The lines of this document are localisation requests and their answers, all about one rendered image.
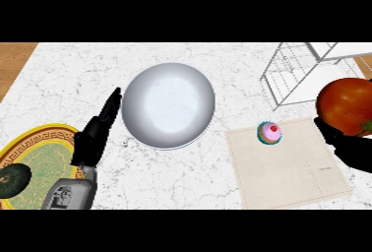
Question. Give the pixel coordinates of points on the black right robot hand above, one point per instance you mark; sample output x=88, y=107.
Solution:
x=351, y=149

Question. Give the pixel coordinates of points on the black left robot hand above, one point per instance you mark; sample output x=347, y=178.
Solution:
x=94, y=134

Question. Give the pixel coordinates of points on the red tomato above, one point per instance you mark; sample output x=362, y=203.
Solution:
x=345, y=105

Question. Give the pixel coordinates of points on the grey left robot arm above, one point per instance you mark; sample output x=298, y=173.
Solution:
x=69, y=193

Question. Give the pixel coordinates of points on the beige placemat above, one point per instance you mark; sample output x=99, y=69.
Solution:
x=285, y=167

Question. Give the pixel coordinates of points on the yellow patterned round plate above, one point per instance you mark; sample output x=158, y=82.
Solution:
x=41, y=164

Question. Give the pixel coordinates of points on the pink frosted cupcake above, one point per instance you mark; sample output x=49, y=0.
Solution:
x=269, y=132

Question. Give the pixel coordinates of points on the white oval plate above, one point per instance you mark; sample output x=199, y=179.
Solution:
x=168, y=105

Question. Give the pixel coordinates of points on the dark green squash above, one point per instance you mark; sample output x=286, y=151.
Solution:
x=12, y=180

